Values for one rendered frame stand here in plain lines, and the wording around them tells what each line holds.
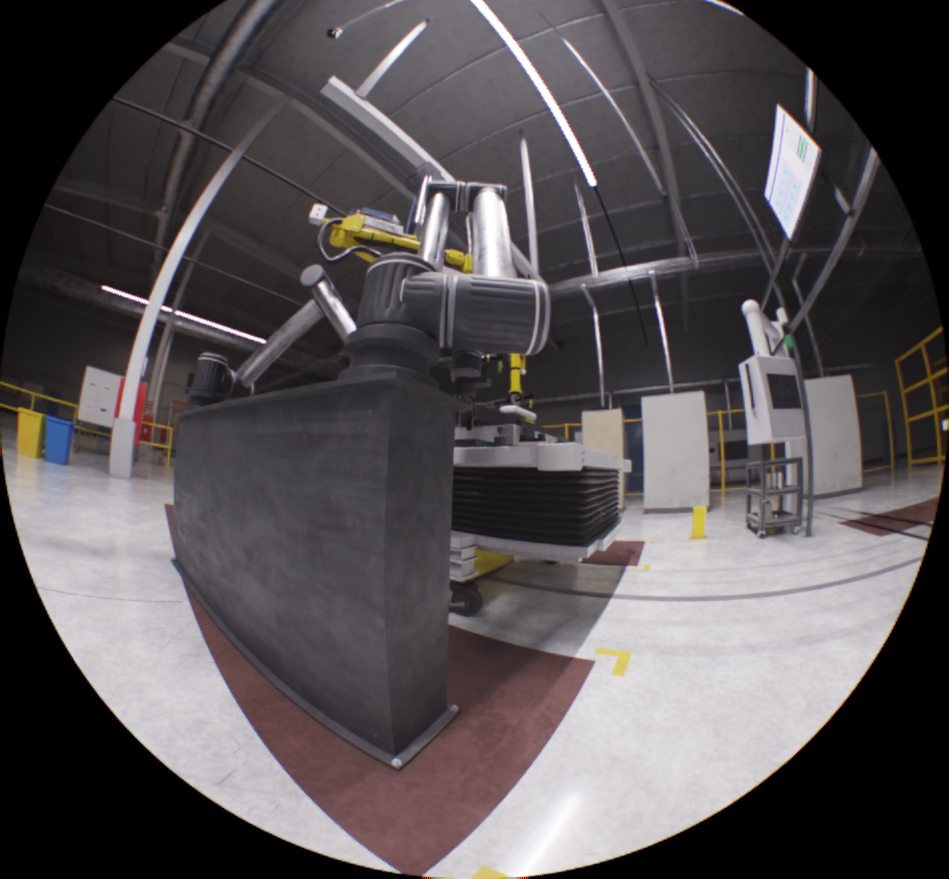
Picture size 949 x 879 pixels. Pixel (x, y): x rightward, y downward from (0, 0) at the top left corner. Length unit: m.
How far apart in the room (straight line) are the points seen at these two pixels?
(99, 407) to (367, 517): 8.78
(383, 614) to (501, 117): 10.45
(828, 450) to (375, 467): 6.72
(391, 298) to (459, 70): 9.28
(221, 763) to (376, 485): 0.81
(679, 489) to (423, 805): 5.69
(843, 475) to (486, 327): 6.73
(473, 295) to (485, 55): 9.30
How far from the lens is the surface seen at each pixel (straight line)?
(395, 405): 0.60
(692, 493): 5.99
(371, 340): 0.71
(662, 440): 5.98
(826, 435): 6.79
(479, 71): 9.97
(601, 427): 6.22
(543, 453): 1.11
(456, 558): 1.58
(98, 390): 9.20
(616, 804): 0.89
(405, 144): 3.03
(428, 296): 0.75
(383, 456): 0.59
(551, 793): 0.89
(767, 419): 3.27
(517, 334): 0.77
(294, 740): 0.99
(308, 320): 2.11
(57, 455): 6.38
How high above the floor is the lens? 0.74
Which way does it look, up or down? 12 degrees up
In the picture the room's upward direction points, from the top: 2 degrees clockwise
